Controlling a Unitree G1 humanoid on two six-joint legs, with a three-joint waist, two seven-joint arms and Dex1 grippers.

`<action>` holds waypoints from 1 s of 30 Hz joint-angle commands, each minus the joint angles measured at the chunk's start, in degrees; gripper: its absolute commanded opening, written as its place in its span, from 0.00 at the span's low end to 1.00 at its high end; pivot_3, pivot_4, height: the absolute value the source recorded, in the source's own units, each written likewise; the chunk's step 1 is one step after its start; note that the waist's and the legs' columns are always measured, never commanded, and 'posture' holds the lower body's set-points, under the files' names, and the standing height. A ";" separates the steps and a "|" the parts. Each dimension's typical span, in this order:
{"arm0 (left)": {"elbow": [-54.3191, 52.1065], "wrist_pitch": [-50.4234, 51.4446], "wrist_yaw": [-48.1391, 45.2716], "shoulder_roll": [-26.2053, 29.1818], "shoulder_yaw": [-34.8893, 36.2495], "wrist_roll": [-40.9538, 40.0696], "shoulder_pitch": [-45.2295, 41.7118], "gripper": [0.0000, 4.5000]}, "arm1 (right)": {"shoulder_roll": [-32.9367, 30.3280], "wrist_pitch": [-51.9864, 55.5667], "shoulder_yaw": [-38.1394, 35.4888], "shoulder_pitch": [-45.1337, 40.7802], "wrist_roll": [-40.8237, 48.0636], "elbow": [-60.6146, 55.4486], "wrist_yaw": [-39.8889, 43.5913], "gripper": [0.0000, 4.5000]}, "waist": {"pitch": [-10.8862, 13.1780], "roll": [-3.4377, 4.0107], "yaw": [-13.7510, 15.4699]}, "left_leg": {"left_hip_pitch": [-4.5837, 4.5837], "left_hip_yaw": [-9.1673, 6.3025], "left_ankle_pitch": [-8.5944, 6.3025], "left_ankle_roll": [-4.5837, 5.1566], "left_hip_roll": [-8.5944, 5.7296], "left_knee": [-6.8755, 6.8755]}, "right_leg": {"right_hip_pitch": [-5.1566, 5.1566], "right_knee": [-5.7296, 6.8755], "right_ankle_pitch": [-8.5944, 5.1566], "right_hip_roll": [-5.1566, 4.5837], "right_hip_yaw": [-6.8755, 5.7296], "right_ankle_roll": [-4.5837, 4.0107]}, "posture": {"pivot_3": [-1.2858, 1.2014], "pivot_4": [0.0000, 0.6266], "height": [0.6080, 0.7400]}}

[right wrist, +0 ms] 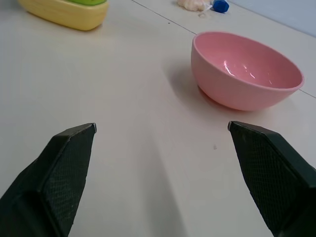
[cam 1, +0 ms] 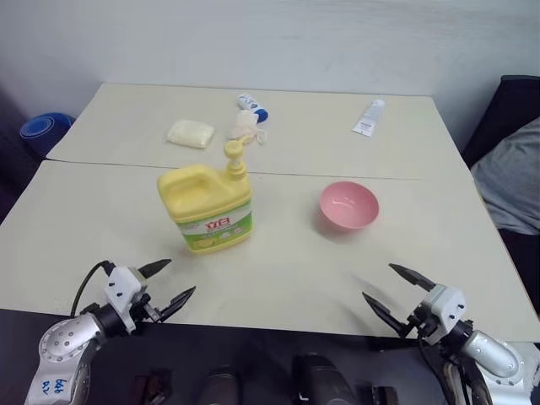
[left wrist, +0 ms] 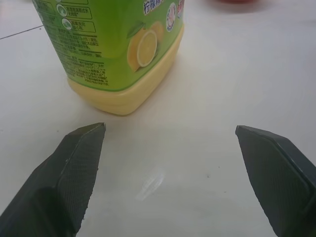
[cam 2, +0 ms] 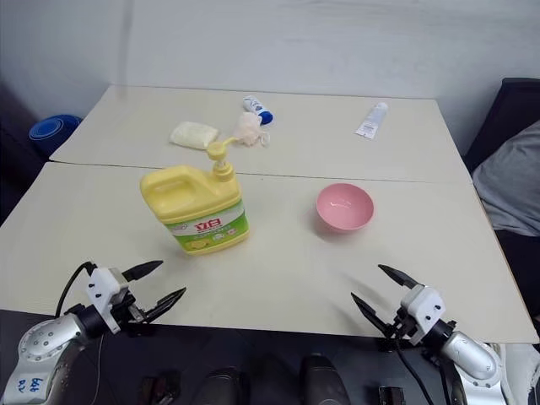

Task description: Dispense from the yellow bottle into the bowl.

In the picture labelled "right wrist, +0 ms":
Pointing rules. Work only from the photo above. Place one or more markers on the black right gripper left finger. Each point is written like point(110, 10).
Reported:
point(59, 172)

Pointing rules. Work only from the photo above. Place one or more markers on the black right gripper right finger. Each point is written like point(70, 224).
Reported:
point(271, 172)

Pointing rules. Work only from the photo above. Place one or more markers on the pink plastic bowl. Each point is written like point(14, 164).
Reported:
point(244, 71)

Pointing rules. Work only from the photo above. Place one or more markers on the yellow plastic container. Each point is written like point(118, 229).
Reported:
point(66, 13)

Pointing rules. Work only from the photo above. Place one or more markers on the blue bottle cap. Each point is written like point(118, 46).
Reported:
point(220, 5)

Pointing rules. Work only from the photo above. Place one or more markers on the cream soft toy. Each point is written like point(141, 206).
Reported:
point(191, 4)

